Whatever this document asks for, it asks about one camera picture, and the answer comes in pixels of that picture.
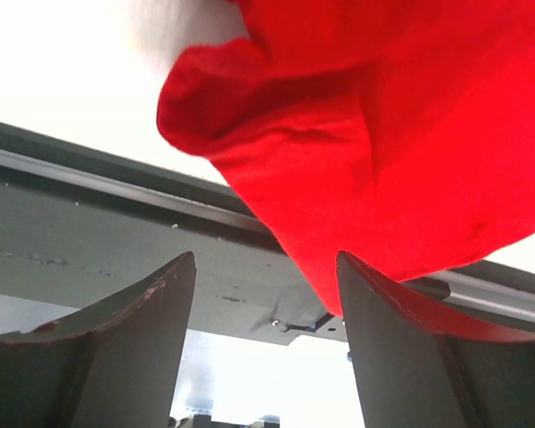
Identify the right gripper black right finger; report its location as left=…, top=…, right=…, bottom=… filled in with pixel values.
left=337, top=251, right=535, bottom=427

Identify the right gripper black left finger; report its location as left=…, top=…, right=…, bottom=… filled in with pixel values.
left=0, top=252, right=196, bottom=427

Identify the red t shirt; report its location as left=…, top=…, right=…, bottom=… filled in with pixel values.
left=157, top=1, right=535, bottom=315

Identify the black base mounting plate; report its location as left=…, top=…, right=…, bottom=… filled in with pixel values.
left=0, top=181, right=346, bottom=345

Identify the aluminium front frame rail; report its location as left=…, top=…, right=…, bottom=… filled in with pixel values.
left=0, top=116, right=535, bottom=333

